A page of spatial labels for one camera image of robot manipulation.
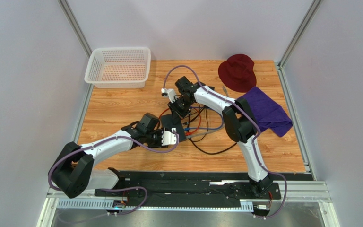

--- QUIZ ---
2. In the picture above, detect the blue ethernet cable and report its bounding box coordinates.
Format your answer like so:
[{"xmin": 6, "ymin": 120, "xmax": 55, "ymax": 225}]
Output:
[{"xmin": 184, "ymin": 106, "xmax": 225, "ymax": 131}]

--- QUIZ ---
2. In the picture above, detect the black network switch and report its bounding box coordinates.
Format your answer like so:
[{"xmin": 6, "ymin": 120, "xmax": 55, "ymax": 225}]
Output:
[{"xmin": 159, "ymin": 113, "xmax": 187, "ymax": 142}]

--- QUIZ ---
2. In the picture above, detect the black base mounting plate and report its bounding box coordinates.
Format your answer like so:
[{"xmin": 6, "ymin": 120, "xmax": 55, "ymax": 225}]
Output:
[{"xmin": 94, "ymin": 171, "xmax": 283, "ymax": 208}]

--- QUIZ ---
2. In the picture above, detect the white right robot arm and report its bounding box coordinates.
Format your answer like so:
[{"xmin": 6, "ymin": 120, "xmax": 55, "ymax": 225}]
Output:
[{"xmin": 161, "ymin": 77, "xmax": 273, "ymax": 197}]

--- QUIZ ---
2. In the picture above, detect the white plastic basket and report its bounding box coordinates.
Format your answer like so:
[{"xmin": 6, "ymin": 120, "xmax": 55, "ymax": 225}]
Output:
[{"xmin": 84, "ymin": 47, "xmax": 151, "ymax": 88}]

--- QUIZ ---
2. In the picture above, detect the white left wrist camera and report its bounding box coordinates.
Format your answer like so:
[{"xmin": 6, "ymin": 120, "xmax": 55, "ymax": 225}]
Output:
[{"xmin": 161, "ymin": 131, "xmax": 179, "ymax": 146}]

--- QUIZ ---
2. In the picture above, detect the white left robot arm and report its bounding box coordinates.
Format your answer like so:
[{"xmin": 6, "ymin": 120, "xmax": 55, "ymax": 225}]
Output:
[{"xmin": 48, "ymin": 113, "xmax": 178, "ymax": 199}]

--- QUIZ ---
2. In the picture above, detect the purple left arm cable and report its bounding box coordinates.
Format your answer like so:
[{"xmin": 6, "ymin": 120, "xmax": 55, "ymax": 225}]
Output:
[{"xmin": 47, "ymin": 131, "xmax": 180, "ymax": 217}]

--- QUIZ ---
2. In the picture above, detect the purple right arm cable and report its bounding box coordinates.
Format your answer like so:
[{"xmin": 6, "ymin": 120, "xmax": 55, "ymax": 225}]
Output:
[{"xmin": 162, "ymin": 65, "xmax": 288, "ymax": 219}]

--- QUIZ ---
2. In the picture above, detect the purple cloth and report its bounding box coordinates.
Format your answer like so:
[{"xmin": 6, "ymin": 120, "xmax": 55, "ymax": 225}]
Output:
[{"xmin": 241, "ymin": 87, "xmax": 293, "ymax": 137}]

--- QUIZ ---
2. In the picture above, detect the dark red bucket hat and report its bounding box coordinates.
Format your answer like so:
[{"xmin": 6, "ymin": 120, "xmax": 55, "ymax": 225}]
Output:
[{"xmin": 218, "ymin": 54, "xmax": 257, "ymax": 93}]

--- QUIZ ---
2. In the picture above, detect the black mains power cord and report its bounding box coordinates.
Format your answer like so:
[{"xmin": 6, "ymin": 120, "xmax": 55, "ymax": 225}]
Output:
[{"xmin": 188, "ymin": 107, "xmax": 238, "ymax": 156}]

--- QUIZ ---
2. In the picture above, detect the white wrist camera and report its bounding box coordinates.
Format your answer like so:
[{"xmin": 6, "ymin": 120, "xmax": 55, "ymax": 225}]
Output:
[
  {"xmin": 161, "ymin": 131, "xmax": 179, "ymax": 146},
  {"xmin": 161, "ymin": 88, "xmax": 177, "ymax": 103}
]

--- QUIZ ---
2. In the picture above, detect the grey ethernet cable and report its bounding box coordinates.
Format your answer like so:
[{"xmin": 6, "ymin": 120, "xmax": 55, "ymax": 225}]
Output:
[{"xmin": 186, "ymin": 85, "xmax": 230, "ymax": 139}]

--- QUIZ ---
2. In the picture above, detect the red ethernet cable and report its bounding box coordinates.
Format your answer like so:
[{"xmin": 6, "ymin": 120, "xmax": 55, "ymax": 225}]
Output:
[{"xmin": 158, "ymin": 107, "xmax": 203, "ymax": 136}]

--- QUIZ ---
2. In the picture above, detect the aluminium frame rail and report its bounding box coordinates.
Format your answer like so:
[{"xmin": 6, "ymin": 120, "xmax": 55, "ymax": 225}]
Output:
[{"xmin": 37, "ymin": 171, "xmax": 339, "ymax": 227}]

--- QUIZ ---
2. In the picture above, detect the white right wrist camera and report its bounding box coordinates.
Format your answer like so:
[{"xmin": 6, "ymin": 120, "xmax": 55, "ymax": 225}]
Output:
[{"xmin": 161, "ymin": 88, "xmax": 177, "ymax": 103}]

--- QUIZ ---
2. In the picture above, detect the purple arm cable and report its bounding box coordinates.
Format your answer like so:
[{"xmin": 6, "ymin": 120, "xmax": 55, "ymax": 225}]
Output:
[
  {"xmin": 47, "ymin": 131, "xmax": 180, "ymax": 217},
  {"xmin": 162, "ymin": 65, "xmax": 288, "ymax": 219}
]

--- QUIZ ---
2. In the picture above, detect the black ethernet cable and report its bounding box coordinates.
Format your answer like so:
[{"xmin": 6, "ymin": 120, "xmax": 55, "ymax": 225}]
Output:
[{"xmin": 183, "ymin": 105, "xmax": 210, "ymax": 143}]

